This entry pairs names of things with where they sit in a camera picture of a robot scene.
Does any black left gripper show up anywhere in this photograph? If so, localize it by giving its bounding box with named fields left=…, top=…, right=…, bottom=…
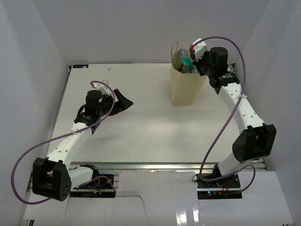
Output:
left=97, top=89, right=133, bottom=117

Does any teal Fox's candy bag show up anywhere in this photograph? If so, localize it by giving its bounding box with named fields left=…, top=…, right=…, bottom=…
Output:
left=180, top=49, right=198, bottom=73

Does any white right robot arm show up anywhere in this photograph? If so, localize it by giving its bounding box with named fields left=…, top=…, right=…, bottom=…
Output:
left=193, top=47, right=277, bottom=188

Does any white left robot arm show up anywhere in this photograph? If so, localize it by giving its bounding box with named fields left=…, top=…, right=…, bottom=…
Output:
left=32, top=89, right=134, bottom=201

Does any beige paper bag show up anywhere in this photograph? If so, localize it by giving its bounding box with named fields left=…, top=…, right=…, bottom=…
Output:
left=170, top=49, right=207, bottom=106

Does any blue label left corner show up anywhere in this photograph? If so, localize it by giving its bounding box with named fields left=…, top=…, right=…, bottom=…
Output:
left=72, top=64, right=89, bottom=69

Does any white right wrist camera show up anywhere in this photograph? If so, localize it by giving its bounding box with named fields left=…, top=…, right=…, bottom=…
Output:
left=189, top=38, right=208, bottom=61

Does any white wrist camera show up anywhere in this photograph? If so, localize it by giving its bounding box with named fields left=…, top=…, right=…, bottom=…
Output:
left=90, top=80, right=112, bottom=96
left=189, top=38, right=208, bottom=61

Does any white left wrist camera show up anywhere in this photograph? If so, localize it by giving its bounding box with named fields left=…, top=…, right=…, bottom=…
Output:
left=90, top=80, right=112, bottom=96

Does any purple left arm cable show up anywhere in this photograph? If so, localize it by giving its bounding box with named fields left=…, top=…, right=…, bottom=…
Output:
left=10, top=81, right=116, bottom=205

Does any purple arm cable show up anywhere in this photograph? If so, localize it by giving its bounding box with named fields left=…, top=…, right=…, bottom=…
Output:
left=10, top=81, right=116, bottom=205
left=191, top=36, right=257, bottom=194

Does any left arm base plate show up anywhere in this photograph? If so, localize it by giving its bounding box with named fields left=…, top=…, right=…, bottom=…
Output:
left=70, top=174, right=115, bottom=198

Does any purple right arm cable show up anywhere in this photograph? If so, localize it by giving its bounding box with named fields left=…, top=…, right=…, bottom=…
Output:
left=191, top=36, right=257, bottom=194

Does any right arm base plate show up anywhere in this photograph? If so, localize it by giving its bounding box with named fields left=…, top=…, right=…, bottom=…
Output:
left=192, top=174, right=242, bottom=200

